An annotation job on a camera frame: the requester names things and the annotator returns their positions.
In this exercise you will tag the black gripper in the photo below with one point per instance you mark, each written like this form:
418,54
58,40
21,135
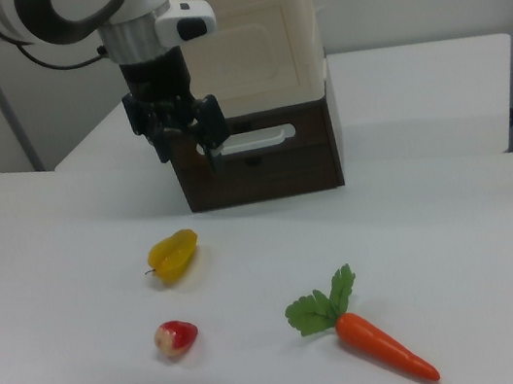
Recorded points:
156,78

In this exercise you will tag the cream cabinet door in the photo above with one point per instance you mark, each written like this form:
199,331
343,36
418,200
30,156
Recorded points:
243,56

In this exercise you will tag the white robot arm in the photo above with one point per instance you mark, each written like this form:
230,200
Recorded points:
59,13

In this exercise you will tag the cream plastic cabinet body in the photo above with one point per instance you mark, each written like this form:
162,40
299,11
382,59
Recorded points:
302,22

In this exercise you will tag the dark brown drawer base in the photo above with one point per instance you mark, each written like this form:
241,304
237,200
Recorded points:
283,173

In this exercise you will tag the yellow toy starfruit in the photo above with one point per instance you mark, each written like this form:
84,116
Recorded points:
174,257

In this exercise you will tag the grey metal pole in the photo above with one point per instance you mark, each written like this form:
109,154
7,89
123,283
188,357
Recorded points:
9,115

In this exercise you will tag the red toy radish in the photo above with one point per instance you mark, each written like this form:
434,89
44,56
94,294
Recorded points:
175,338

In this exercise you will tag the orange toy carrot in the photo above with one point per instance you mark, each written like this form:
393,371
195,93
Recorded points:
380,343

